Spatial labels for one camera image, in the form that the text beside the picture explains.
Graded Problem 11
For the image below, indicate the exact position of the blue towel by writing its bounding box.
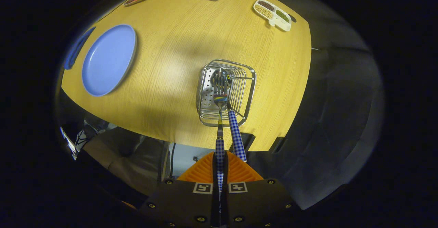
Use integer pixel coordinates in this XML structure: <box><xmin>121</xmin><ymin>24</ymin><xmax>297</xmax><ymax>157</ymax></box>
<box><xmin>63</xmin><ymin>26</ymin><xmax>96</xmax><ymax>70</ymax></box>

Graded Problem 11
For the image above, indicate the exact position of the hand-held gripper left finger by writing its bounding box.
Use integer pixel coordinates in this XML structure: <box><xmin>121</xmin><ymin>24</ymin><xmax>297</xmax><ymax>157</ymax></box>
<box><xmin>139</xmin><ymin>152</ymin><xmax>221</xmax><ymax>228</ymax></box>

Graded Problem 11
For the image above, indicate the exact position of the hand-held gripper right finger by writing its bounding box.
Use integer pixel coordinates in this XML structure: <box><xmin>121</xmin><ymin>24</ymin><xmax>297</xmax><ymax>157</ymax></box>
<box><xmin>221</xmin><ymin>151</ymin><xmax>303</xmax><ymax>228</ymax></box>

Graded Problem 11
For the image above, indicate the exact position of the black chair base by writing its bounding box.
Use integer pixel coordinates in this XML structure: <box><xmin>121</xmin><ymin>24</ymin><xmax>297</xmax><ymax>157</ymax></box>
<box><xmin>75</xmin><ymin>124</ymin><xmax>100</xmax><ymax>146</ymax></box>

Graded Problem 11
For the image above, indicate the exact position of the blue round plate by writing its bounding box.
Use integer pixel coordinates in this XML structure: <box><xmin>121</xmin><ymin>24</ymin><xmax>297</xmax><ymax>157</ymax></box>
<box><xmin>81</xmin><ymin>24</ymin><xmax>137</xmax><ymax>97</ymax></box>

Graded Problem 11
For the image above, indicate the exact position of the spoon with checked handle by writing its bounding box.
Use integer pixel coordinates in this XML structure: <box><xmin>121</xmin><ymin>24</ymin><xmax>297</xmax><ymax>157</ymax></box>
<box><xmin>210</xmin><ymin>68</ymin><xmax>247</xmax><ymax>163</ymax></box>

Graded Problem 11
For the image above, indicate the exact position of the fork with checked handle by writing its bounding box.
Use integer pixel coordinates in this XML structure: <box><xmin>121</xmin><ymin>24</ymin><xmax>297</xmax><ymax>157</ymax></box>
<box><xmin>212</xmin><ymin>81</ymin><xmax>230</xmax><ymax>192</ymax></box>

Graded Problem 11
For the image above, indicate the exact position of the person's trouser leg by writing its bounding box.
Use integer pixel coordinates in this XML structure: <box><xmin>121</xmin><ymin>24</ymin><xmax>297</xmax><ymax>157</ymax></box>
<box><xmin>82</xmin><ymin>128</ymin><xmax>170</xmax><ymax>196</ymax></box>

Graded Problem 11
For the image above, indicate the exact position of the metal wire cutlery rack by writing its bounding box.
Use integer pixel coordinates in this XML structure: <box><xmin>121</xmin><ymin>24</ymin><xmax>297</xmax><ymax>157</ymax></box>
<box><xmin>196</xmin><ymin>59</ymin><xmax>257</xmax><ymax>127</ymax></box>

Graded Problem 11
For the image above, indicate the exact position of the white divided condiment dish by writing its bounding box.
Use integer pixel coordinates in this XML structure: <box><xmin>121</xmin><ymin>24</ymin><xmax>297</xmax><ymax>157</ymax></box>
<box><xmin>253</xmin><ymin>0</ymin><xmax>292</xmax><ymax>32</ymax></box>

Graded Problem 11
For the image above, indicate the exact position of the black table bracket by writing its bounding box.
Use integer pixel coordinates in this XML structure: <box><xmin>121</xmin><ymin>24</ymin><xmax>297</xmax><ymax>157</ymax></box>
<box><xmin>236</xmin><ymin>134</ymin><xmax>255</xmax><ymax>151</ymax></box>
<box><xmin>270</xmin><ymin>137</ymin><xmax>284</xmax><ymax>153</ymax></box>

